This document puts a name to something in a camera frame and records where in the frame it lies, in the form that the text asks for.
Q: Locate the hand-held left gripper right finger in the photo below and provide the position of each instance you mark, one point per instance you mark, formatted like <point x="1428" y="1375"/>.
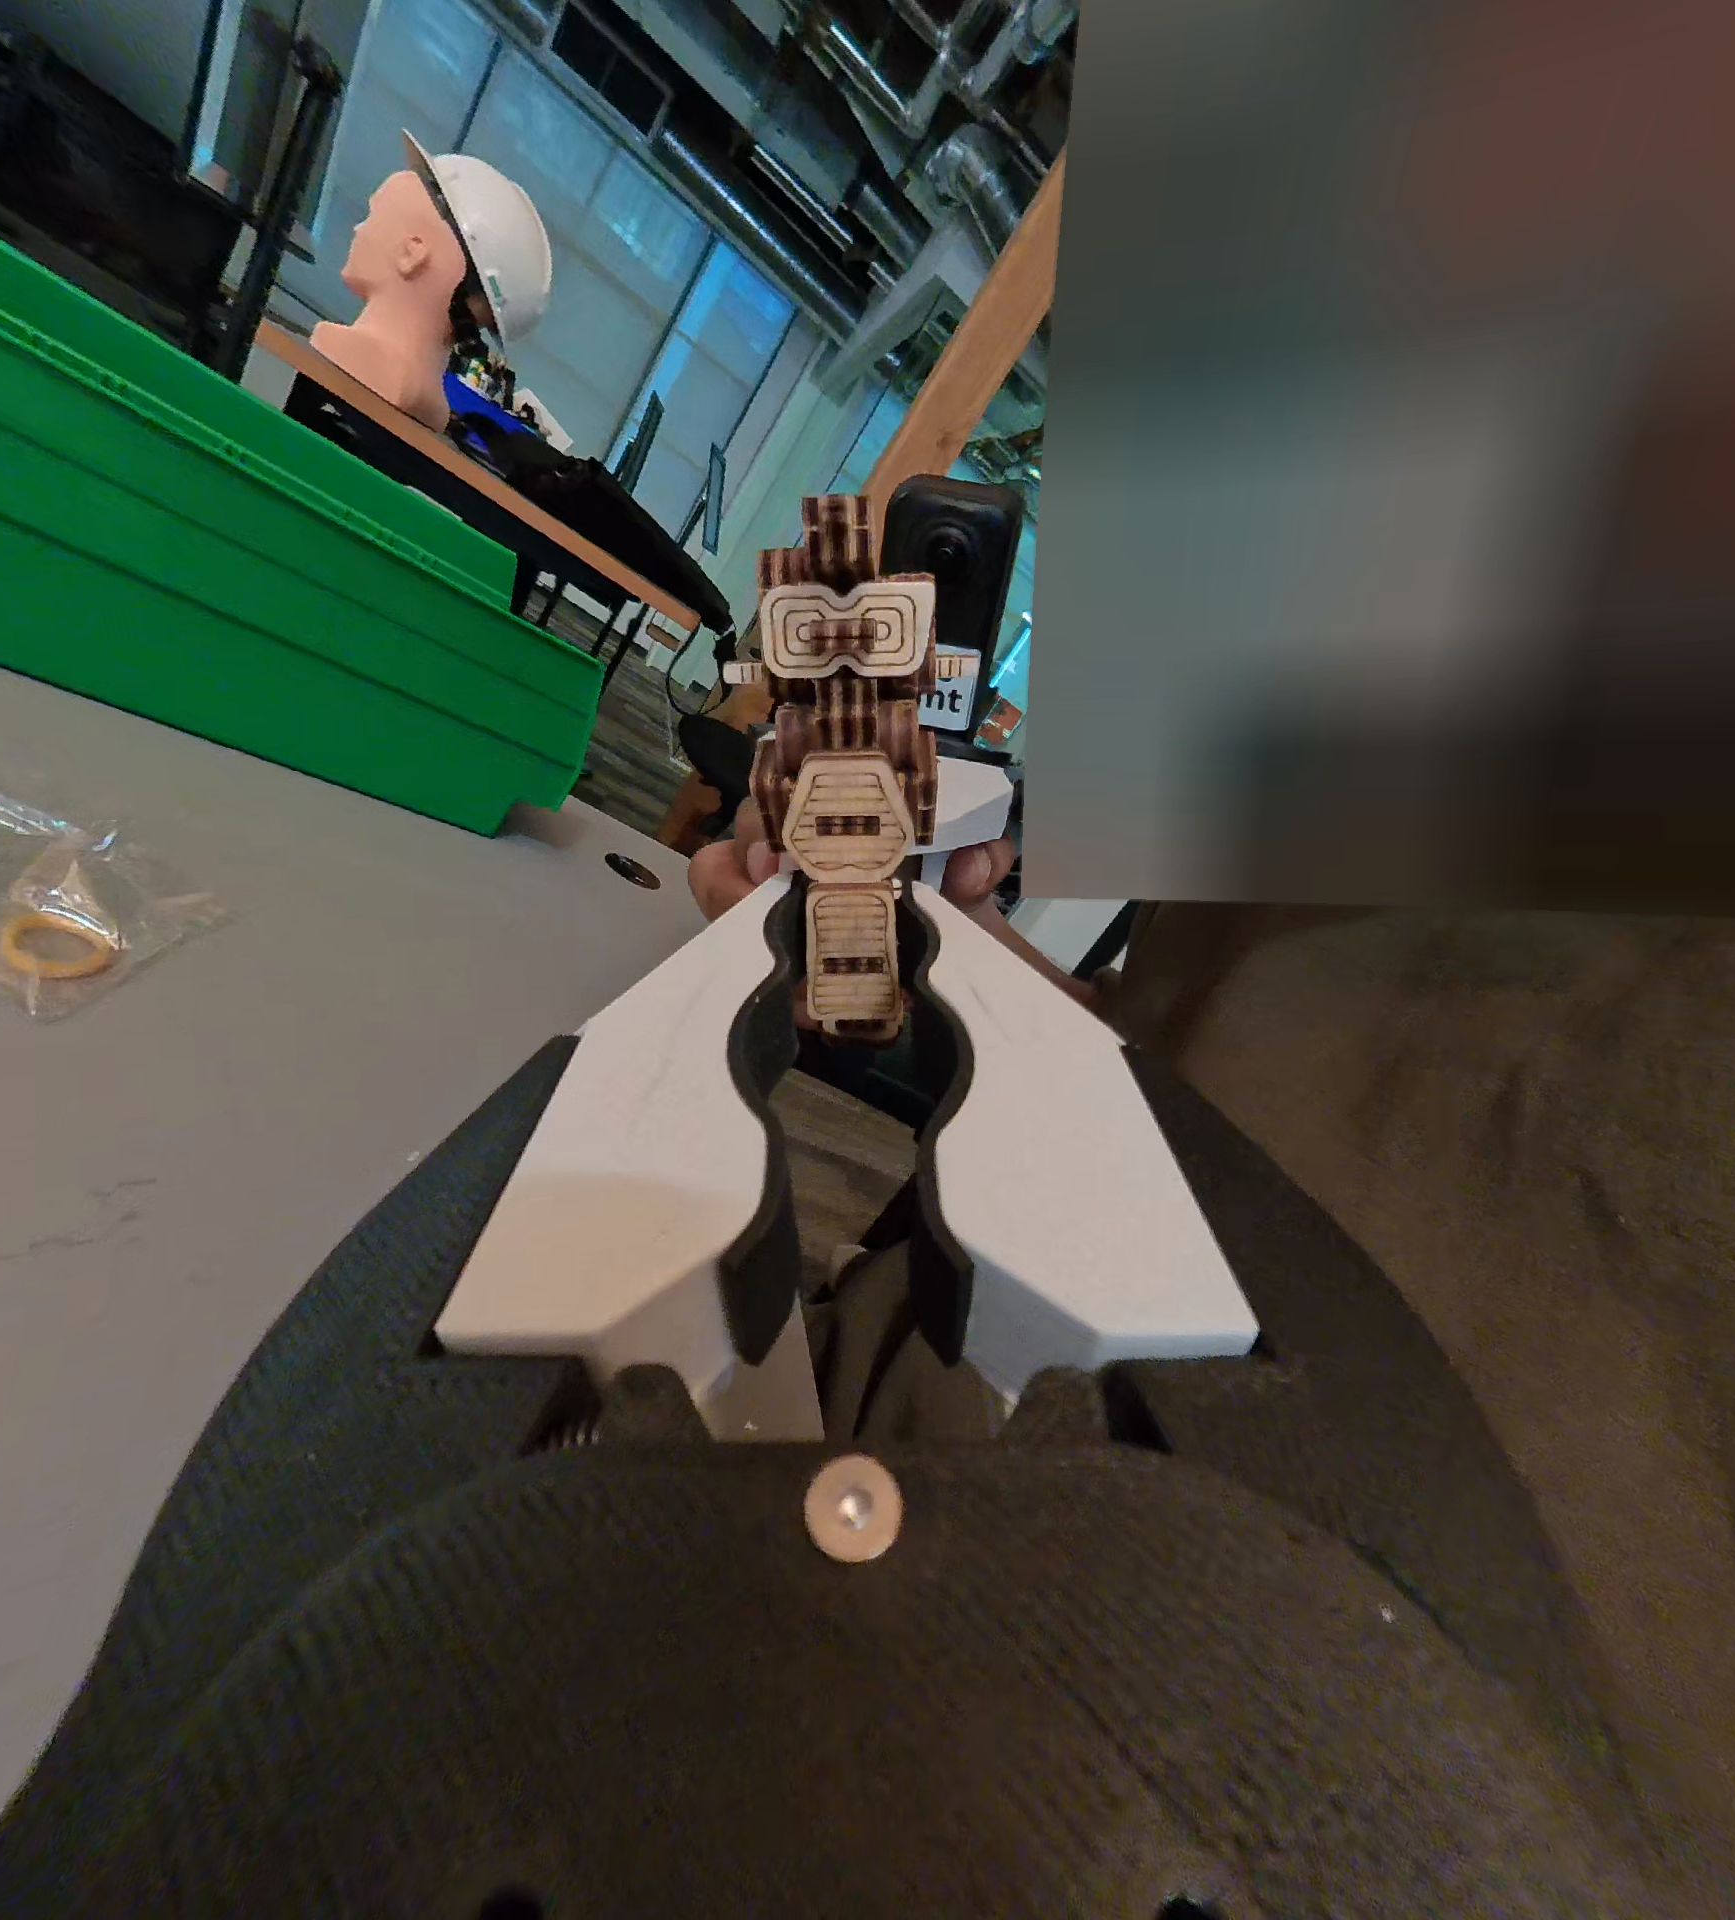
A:
<point x="1093" y="1167"/>

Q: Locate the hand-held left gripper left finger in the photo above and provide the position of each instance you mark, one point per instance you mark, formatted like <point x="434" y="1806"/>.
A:
<point x="611" y="1167"/>

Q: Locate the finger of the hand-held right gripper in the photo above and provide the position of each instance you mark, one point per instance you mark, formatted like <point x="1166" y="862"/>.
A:
<point x="974" y="806"/>

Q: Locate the wooden model vehicle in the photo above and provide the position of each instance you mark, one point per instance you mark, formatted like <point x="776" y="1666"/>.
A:
<point x="840" y="819"/>

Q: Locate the person's right forearm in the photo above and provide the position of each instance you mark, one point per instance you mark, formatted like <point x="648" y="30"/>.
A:
<point x="1056" y="969"/>

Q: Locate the black desk grommet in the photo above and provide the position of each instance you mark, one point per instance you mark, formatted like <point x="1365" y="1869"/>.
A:
<point x="635" y="867"/>

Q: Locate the grey desk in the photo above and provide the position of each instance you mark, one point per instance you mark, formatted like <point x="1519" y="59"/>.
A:
<point x="280" y="1127"/>

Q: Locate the person's right hand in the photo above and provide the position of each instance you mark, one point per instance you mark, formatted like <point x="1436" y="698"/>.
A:
<point x="731" y="879"/>

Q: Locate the wooden ceiling beam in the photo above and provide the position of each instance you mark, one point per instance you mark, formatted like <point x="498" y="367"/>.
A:
<point x="981" y="341"/>

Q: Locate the cluster of metal ceiling pipes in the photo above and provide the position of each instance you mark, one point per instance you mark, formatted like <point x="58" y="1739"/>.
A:
<point x="957" y="165"/>

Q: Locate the person's brown shirt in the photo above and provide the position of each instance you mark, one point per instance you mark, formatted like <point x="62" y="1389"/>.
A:
<point x="1560" y="1197"/>

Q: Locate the mannequin head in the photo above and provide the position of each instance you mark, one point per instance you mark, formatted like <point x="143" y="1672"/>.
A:
<point x="395" y="303"/>

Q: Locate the tan rubber band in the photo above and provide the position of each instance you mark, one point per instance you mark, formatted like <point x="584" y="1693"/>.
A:
<point x="15" y="946"/>

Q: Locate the green plastic bin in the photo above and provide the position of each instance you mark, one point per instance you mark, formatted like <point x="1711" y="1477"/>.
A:
<point x="204" y="597"/>

